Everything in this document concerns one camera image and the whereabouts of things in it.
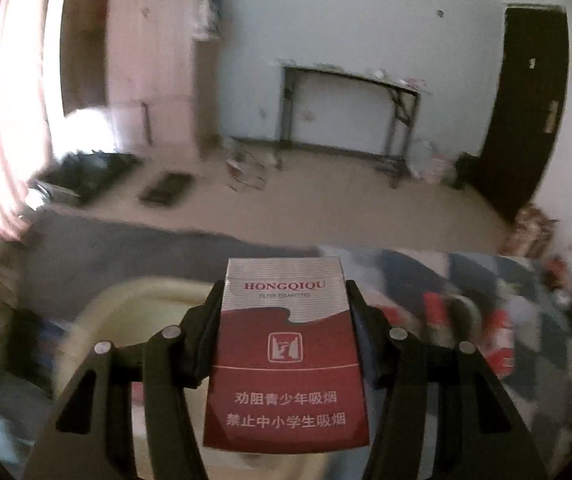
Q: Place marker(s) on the dark floor mat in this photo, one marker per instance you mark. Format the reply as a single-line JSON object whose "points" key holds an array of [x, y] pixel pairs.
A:
{"points": [[166, 187]]}

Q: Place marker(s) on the red and silver cigarette pack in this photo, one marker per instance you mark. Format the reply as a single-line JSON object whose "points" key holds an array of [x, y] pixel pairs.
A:
{"points": [[286, 360]]}

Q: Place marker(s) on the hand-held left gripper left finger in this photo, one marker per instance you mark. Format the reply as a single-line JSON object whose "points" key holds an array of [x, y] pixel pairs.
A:
{"points": [[200, 327]]}

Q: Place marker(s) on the white plastic bag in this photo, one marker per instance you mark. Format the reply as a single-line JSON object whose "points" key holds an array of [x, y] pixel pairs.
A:
{"points": [[431, 160]]}

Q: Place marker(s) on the black bag pile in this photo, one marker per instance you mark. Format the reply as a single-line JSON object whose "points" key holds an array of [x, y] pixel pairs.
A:
{"points": [[91, 172]]}

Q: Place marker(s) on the black folding table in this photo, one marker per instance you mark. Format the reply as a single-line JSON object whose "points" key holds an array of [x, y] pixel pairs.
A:
{"points": [[351, 77]]}

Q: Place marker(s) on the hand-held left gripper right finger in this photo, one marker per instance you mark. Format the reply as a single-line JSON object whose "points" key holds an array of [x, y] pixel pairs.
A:
{"points": [[366, 327]]}

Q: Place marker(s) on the dark door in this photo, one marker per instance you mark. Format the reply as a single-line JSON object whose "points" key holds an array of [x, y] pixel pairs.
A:
{"points": [[521, 110]]}

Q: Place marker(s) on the wooden wardrobe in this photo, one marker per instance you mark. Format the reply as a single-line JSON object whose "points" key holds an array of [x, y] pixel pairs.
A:
{"points": [[166, 60]]}

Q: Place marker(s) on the brown patterned bag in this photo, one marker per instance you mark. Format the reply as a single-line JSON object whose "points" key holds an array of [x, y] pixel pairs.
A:
{"points": [[531, 232]]}

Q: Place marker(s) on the patterned quilt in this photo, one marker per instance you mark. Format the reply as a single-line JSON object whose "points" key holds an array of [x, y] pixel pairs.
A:
{"points": [[531, 300]]}

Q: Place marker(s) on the cream plastic basin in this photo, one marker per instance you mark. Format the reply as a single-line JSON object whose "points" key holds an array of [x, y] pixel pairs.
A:
{"points": [[131, 305]]}

